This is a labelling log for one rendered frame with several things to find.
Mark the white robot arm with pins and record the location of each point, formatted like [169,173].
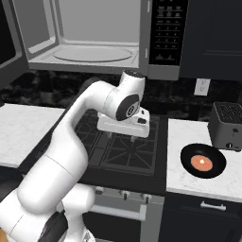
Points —
[60,151]

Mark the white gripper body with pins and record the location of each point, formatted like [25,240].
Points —
[121,127]

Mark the dark drawer front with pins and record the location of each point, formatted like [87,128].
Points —
[189,225]

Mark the dark wall cupboard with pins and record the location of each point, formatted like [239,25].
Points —
[212,38]

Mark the dark grey toaster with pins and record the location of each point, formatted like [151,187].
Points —
[225,127]

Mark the grey oven knob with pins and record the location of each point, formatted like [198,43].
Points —
[99,190]
[146,198]
[125,194]

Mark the white wall socket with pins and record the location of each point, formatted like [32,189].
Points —
[202,87]

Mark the microwave door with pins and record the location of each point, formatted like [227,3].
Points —
[9,41]

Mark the grey microwave oven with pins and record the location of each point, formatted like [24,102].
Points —
[94,34]

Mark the black gas hob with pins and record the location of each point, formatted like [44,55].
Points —
[129,157]

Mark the microwave turntable plate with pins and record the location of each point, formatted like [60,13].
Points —
[92,54]

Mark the black bowl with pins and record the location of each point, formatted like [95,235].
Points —
[189,164]

